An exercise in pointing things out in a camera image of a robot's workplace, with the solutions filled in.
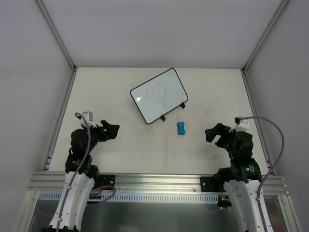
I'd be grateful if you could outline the blue whiteboard eraser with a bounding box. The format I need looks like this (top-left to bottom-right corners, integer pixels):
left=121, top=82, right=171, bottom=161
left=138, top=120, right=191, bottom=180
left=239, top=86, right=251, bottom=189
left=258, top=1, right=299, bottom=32
left=177, top=121, right=186, bottom=135

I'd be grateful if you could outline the white whiteboard black frame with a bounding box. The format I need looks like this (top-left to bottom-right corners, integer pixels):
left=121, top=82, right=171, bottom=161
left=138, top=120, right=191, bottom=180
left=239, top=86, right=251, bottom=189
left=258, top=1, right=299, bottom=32
left=130, top=68, right=188, bottom=125

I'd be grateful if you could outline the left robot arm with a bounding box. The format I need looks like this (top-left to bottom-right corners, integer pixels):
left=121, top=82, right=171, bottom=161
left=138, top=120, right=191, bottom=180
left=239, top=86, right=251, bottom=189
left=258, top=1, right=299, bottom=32
left=41, top=120, right=120, bottom=232

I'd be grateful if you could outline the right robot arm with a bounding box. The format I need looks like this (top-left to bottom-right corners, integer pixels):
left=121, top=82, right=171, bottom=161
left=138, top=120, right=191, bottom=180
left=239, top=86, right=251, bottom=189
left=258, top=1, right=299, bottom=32
left=200, top=120, right=273, bottom=232

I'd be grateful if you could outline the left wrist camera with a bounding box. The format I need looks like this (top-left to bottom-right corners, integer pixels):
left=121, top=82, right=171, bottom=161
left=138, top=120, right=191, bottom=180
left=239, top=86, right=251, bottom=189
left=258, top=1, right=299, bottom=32
left=77, top=111, right=97, bottom=128

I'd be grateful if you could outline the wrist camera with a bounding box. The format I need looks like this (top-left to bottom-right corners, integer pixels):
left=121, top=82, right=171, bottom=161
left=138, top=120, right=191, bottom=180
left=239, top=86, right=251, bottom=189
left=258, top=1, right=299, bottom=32
left=229, top=116, right=250, bottom=132
left=77, top=111, right=97, bottom=128

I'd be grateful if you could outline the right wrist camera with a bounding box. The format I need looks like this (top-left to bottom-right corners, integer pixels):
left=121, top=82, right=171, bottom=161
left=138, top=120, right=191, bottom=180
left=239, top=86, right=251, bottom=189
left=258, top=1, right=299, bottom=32
left=229, top=116, right=250, bottom=132

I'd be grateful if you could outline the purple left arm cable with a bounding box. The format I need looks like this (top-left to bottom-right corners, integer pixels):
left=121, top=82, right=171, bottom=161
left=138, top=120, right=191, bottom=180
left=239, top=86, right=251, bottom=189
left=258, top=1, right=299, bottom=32
left=54, top=112, right=116, bottom=232

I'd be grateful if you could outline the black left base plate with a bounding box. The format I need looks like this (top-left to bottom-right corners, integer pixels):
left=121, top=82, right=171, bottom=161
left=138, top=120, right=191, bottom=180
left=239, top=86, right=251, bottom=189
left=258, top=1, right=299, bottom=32
left=98, top=174, right=116, bottom=191

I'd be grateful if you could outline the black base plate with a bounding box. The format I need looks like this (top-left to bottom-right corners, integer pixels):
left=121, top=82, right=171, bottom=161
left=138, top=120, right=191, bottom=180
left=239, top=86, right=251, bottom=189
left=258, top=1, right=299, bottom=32
left=98, top=174, right=116, bottom=191
left=200, top=176, right=225, bottom=192

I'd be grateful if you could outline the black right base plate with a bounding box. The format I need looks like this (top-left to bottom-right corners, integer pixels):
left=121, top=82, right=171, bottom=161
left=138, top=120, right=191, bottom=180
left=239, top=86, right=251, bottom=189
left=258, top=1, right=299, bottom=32
left=200, top=176, right=225, bottom=192

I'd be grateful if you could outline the aluminium front rail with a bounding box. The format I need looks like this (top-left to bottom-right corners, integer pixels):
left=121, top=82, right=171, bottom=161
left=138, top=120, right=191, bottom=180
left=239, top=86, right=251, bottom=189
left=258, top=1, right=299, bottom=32
left=28, top=171, right=290, bottom=196

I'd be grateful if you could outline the white slotted cable duct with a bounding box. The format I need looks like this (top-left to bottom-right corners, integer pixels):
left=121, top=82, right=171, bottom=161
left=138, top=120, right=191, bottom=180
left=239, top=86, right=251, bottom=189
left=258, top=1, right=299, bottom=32
left=38, top=192, right=219, bottom=204

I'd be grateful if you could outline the left aluminium frame post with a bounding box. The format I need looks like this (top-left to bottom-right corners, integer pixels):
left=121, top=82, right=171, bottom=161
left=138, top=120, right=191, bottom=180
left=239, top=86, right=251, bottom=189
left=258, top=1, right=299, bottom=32
left=35, top=0, right=78, bottom=73

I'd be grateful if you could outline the aluminium frame post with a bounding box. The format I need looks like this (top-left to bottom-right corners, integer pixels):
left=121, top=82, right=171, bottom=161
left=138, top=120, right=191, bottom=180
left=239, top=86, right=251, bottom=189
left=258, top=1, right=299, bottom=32
left=35, top=0, right=78, bottom=73
left=241, top=0, right=290, bottom=73

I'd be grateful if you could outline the right aluminium frame post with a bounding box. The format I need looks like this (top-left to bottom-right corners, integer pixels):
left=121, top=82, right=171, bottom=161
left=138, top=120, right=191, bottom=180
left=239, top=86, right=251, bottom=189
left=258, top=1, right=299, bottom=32
left=241, top=0, right=290, bottom=73

